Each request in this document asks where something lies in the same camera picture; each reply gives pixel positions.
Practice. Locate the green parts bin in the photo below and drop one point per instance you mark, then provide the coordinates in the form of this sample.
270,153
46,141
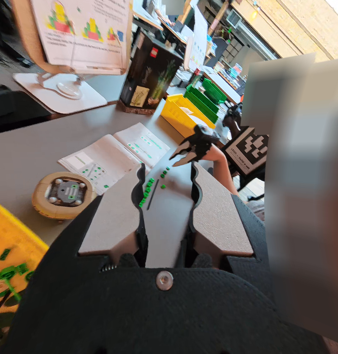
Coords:
199,101
214,90

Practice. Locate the black bulky object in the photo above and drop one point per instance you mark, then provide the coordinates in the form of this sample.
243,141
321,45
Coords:
11,107

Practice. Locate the open instruction booklet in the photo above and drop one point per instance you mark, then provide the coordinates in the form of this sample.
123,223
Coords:
108,155

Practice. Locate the instruction sheet on stand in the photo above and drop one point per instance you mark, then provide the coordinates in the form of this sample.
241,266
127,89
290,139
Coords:
28,41

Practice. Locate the row of small green studs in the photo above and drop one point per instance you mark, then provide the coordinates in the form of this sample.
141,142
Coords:
146,192

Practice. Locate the white table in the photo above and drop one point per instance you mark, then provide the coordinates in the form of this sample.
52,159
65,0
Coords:
221,83

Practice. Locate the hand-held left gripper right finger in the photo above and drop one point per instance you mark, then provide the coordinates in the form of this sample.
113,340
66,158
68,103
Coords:
220,218

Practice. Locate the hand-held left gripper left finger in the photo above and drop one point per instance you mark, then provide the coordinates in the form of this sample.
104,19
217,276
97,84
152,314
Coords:
111,218

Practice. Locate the thin black rod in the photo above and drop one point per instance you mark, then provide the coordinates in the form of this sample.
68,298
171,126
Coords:
153,195

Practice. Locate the black plant print box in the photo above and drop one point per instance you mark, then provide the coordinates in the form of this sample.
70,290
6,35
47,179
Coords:
149,69

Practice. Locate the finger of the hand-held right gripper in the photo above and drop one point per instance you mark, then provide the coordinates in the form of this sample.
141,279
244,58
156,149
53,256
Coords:
187,145
195,157

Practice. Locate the pile of green bricks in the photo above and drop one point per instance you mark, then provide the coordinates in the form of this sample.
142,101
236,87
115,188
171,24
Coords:
6,274

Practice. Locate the round tan brick pot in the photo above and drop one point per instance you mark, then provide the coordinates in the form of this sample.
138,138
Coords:
43,202

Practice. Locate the grey desk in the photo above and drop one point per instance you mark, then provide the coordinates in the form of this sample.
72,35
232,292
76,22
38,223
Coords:
33,149

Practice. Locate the stack of books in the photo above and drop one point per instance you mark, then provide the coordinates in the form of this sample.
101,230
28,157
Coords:
235,70

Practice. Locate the printed instruction sheet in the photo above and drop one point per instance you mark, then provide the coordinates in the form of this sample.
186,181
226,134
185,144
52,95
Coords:
83,25

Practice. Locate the white display board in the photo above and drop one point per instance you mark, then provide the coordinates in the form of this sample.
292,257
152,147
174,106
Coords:
199,36

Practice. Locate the person's right forearm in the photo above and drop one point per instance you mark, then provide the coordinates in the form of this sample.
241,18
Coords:
222,168

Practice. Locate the yellow parts bin with paper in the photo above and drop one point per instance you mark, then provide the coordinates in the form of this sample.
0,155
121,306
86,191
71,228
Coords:
171,110

